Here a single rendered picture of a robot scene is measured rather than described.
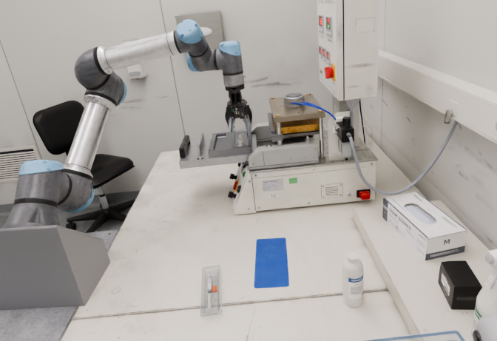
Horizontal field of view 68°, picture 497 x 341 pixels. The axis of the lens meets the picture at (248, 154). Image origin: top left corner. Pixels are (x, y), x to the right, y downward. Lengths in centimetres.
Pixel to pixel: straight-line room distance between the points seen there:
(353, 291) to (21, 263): 88
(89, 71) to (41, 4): 180
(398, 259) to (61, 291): 94
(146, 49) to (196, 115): 171
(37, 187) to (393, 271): 103
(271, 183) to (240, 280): 39
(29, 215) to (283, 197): 82
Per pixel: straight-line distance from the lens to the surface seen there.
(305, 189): 139
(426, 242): 112
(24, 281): 125
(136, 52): 131
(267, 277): 114
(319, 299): 107
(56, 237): 111
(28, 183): 126
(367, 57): 129
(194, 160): 140
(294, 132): 137
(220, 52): 134
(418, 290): 106
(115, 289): 124
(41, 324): 124
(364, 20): 127
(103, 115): 144
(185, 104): 295
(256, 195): 138
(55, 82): 321
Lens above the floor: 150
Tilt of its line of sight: 23 degrees down
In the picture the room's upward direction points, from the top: 7 degrees counter-clockwise
